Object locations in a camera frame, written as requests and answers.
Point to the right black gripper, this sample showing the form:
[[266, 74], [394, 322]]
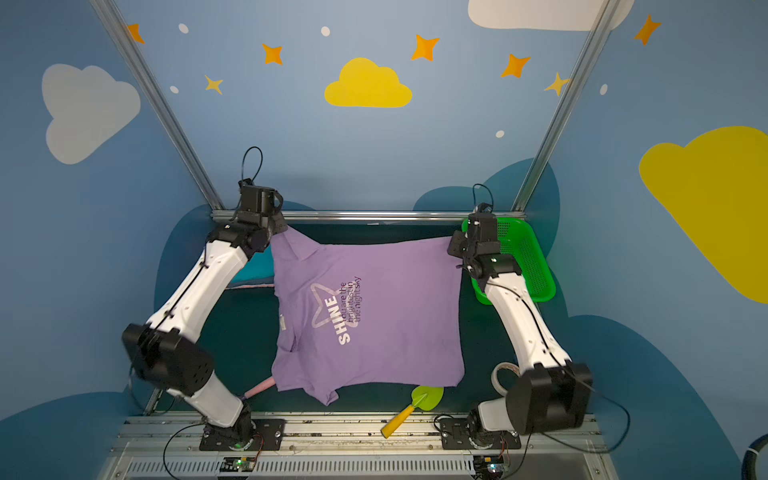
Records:
[[460, 249]]

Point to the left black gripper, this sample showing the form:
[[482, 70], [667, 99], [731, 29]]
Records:
[[274, 223]]

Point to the green plastic perforated basket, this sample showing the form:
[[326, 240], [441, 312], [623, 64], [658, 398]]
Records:
[[517, 238]]

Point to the purple t shirt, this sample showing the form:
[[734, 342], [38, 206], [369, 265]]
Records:
[[359, 314]]

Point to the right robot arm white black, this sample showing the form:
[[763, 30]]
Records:
[[552, 392]]

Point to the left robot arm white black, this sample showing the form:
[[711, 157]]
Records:
[[163, 351]]

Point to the teal folded t shirt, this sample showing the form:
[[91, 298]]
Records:
[[258, 270]]

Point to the green yellow toy shovel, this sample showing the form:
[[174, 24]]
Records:
[[423, 398]]

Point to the right circuit board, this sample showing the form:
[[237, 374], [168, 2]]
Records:
[[488, 468]]

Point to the circuit board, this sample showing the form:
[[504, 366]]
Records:
[[488, 468], [237, 465]]

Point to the left circuit board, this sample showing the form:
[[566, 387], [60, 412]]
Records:
[[237, 465]]

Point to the aluminium frame back bar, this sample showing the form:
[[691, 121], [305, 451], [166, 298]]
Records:
[[375, 217]]

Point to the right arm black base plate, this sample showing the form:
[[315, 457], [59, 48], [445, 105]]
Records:
[[461, 434]]

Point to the aluminium frame left post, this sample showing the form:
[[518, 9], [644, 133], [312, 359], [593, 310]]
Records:
[[113, 22]]

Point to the aluminium frame post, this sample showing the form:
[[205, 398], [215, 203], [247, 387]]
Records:
[[113, 22], [583, 67]]

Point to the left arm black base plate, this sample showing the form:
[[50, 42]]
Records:
[[246, 435]]

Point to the aluminium frame right post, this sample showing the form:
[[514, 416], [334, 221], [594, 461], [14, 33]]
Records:
[[583, 67]]

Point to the aluminium front rail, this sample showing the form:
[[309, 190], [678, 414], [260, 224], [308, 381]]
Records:
[[348, 445]]

